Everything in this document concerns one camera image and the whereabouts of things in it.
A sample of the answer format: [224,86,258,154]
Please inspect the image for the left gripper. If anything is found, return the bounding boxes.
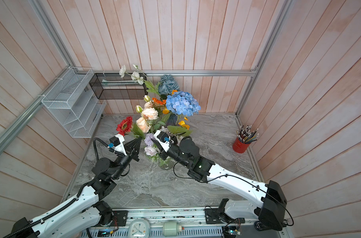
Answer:
[111,136,142,180]

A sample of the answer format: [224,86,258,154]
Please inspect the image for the clear grey glass vase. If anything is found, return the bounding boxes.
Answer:
[159,157,175,170]

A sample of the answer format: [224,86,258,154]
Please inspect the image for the red gerbera stem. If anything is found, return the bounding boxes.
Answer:
[116,116,145,139]

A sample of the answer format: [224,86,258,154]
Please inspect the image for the peach peony stem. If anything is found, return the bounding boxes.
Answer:
[136,117,151,133]
[135,95,159,121]

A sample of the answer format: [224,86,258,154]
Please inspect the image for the blue purple glass vase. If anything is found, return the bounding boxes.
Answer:
[167,115,177,126]

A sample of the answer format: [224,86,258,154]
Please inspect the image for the orange gerbera stem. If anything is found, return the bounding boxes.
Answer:
[152,98,166,118]

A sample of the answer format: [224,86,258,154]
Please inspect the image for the blue hydrangea stem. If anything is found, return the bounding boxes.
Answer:
[166,90,201,136]

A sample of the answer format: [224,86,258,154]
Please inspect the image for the blue rose bunch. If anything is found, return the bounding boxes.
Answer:
[158,74,179,100]

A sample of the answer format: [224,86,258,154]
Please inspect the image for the white flower stem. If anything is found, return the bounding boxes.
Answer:
[119,64,159,95]

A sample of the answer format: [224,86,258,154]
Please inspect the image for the white lilac flower bunch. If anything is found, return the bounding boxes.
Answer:
[144,132,161,164]

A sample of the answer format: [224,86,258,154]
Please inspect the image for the orange poppy flower bunch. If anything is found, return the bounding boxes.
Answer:
[163,90,193,130]

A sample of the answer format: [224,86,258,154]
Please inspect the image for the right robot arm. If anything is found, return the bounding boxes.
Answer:
[152,131,294,231]

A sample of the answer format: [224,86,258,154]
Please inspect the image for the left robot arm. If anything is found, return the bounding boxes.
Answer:
[7,134,141,238]

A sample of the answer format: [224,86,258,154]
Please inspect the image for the black mesh basket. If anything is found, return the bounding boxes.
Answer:
[90,73,148,100]

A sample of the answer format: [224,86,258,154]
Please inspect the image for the red pencil cup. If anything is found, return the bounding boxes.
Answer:
[232,138,250,154]

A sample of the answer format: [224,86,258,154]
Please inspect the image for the white analog clock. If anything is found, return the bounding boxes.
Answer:
[127,219,151,238]

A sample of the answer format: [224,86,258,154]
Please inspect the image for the pale green cylinder device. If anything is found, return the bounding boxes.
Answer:
[163,221,184,237]

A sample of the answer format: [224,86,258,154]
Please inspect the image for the green circuit board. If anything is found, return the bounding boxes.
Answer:
[221,226,241,238]

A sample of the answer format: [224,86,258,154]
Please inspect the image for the black corrugated cable hose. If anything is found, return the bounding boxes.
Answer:
[3,137,113,238]

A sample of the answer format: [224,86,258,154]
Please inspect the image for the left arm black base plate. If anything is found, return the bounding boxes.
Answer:
[100,210,128,227]

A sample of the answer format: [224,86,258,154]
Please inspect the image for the white wire mesh shelf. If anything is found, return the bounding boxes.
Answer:
[42,67,106,138]

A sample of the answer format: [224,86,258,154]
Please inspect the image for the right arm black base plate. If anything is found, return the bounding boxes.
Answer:
[204,206,245,224]

